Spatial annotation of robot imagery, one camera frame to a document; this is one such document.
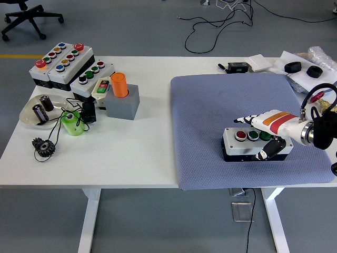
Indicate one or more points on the black metal gear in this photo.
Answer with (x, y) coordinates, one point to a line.
(39, 146)

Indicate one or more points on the black office chair base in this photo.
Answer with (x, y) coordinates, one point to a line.
(27, 13)

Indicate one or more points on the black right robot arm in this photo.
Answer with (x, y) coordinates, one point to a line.
(321, 134)

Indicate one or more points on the four-button white control box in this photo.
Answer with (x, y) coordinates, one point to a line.
(234, 147)
(106, 69)

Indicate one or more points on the black device with green label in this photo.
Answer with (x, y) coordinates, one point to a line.
(237, 67)

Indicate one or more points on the emergency-stop box with green button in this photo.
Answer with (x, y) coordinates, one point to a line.
(39, 75)

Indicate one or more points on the dark cylindrical capacitor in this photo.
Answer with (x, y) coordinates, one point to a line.
(40, 113)
(47, 104)

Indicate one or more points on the emergency-stop box two yellow buttons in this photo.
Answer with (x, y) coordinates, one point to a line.
(84, 56)

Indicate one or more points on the translucent green cylinder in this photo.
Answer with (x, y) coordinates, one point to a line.
(73, 127)

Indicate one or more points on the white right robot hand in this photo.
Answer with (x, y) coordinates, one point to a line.
(281, 124)

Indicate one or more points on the grey-blue textured mat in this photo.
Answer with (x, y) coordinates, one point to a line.
(210, 126)

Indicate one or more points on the clear bubble wrap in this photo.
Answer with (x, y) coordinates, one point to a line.
(319, 56)

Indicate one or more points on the clear shallow dish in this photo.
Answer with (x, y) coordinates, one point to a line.
(27, 116)

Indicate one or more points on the small black adapter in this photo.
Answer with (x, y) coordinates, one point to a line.
(89, 112)

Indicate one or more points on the small black tool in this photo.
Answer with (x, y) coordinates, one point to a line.
(222, 67)

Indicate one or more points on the white foam sheet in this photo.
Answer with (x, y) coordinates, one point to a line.
(302, 77)

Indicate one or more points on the cream red-green switch box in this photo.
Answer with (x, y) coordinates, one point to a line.
(98, 98)

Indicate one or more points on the grey block with hole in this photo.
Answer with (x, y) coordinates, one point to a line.
(121, 108)

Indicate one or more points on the white table leg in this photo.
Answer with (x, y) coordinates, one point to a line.
(276, 224)
(89, 224)

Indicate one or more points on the metal floor socket plate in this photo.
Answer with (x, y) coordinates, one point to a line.
(237, 192)
(241, 212)

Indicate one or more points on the orange plastic cylinder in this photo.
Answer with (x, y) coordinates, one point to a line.
(119, 85)

